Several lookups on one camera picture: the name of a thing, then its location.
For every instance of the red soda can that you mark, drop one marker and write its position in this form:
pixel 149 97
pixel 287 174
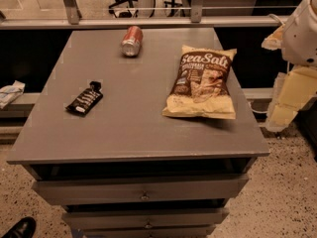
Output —
pixel 131 43

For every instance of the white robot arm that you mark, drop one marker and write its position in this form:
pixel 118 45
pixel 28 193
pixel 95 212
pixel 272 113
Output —
pixel 297 39

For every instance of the grey drawer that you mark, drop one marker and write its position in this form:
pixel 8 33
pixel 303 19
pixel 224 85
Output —
pixel 173 232
pixel 150 189
pixel 145 218

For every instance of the grey drawer cabinet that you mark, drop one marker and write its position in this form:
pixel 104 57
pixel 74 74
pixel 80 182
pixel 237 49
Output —
pixel 125 135

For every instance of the black leather shoe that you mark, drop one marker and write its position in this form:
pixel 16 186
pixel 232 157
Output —
pixel 25 228

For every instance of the bottom grey drawer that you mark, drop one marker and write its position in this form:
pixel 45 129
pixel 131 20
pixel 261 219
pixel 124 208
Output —
pixel 173 232

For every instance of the top grey drawer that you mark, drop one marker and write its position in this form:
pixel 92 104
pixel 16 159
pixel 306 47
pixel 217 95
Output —
pixel 150 189

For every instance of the brown sea salt chip bag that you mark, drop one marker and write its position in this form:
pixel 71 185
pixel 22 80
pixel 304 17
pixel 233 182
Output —
pixel 200 88

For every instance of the middle grey drawer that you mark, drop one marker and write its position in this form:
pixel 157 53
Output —
pixel 145 218

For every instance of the metal railing frame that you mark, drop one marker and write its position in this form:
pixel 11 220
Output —
pixel 94 14

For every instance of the white folded cloth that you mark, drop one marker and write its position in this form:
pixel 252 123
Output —
pixel 9 93

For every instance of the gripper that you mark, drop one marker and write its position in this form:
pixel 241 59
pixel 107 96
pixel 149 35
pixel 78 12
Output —
pixel 299 39

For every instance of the black office chair base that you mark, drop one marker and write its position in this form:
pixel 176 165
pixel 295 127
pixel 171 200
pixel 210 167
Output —
pixel 132 8

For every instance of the black snack pouch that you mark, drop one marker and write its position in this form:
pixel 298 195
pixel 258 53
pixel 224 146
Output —
pixel 86 100

